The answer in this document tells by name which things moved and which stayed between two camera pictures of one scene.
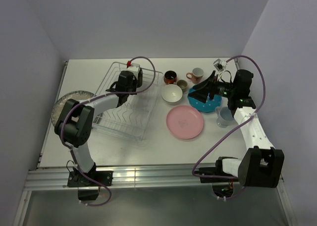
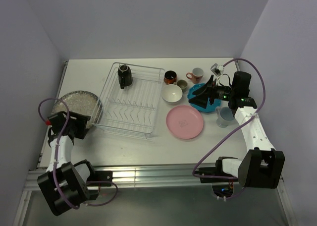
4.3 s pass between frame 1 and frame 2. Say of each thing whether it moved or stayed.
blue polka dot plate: stayed
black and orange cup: stayed
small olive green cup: stayed
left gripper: moved
